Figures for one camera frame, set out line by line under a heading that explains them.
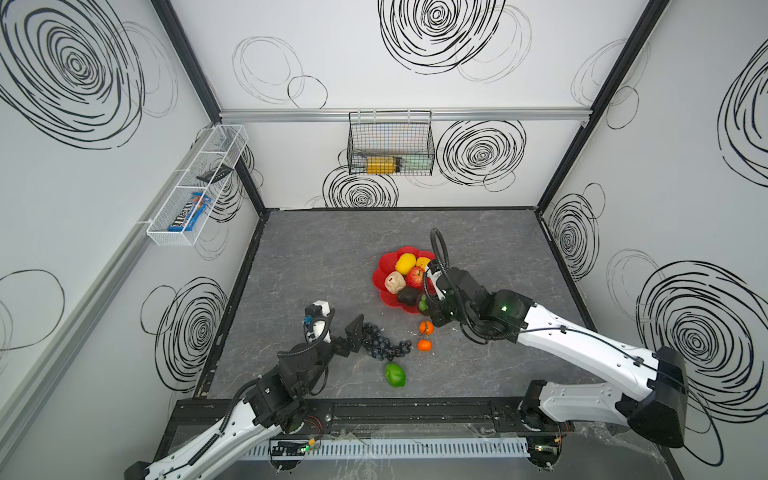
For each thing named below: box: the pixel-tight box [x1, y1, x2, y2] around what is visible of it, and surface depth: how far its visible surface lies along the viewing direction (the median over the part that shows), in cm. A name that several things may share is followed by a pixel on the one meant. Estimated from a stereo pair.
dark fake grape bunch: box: [362, 322, 412, 361], surface depth 83 cm
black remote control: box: [196, 164, 234, 183], surface depth 82 cm
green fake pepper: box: [384, 363, 406, 387], surface depth 79 cm
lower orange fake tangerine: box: [417, 339, 433, 352], surface depth 85 cm
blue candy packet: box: [168, 192, 212, 232], surface depth 71 cm
